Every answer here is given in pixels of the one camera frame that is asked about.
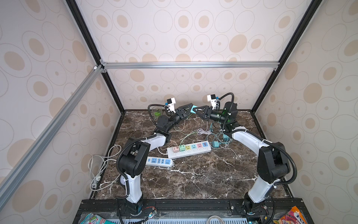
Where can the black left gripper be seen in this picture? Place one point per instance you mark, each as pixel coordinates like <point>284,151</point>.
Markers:
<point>183,109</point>

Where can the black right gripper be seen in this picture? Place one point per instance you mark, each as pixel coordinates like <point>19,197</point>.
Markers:
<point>207,112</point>

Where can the teal charger plug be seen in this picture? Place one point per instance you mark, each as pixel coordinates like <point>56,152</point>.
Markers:
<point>193,109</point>
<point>215,144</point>
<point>225,138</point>

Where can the green charger plug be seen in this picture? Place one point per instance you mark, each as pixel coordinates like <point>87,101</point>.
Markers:
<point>182,148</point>

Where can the pink charger plug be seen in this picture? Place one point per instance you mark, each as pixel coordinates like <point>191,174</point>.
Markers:
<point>176,149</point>

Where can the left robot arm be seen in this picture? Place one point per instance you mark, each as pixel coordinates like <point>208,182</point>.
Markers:
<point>132,158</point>

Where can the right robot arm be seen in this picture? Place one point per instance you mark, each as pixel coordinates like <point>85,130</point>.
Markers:
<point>274,166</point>

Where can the multicolour white power strip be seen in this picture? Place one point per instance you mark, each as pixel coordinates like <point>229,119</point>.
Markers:
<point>191,149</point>

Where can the blue white power strip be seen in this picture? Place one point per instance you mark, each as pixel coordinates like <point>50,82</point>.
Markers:
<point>159,162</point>

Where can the glass cup with green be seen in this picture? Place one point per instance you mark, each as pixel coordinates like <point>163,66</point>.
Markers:
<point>157,112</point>

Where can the black alarm clock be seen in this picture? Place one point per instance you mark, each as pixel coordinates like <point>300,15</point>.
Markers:
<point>122,181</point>

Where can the colourful snack bag right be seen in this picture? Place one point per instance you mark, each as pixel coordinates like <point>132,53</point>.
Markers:
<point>294,216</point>

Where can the green snack bag left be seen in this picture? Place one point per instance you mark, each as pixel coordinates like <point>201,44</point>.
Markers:
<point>95,219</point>

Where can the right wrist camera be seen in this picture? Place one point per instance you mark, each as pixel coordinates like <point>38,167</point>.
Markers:
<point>215,102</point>

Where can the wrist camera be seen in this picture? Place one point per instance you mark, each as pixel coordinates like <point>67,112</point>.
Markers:
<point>215,102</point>
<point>169,105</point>

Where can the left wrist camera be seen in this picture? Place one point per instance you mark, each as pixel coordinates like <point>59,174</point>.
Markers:
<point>169,105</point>

